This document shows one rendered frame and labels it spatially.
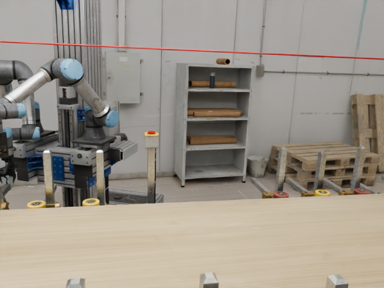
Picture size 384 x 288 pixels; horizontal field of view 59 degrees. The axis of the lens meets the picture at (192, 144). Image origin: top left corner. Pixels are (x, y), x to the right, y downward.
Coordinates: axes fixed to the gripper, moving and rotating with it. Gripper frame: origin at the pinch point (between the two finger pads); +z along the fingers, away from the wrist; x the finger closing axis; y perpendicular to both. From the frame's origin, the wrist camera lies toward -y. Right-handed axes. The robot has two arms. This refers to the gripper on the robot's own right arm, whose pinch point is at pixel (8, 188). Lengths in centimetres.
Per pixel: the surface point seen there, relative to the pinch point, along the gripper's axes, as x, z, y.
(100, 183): -54, -14, -32
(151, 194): -80, -7, -32
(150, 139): -79, -37, -34
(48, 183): -28.9, -14.4, -32.2
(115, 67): -57, -65, 217
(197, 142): -160, 27, 218
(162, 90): -116, -37, 246
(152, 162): -80, -24, -32
